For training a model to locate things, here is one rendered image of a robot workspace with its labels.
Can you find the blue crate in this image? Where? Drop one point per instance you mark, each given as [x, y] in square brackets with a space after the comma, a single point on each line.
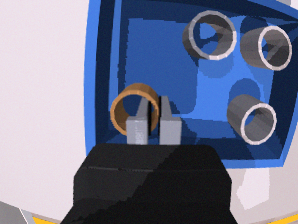
[140, 41]

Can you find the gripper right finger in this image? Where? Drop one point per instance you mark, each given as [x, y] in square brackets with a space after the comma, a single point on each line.
[169, 128]

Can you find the grey metal sleeve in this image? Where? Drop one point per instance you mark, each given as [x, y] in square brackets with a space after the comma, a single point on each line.
[227, 36]
[262, 125]
[279, 48]

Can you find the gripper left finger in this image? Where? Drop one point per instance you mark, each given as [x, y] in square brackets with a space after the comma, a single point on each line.
[138, 127]

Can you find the bronze bushing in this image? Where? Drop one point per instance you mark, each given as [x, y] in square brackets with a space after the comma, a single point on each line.
[118, 113]

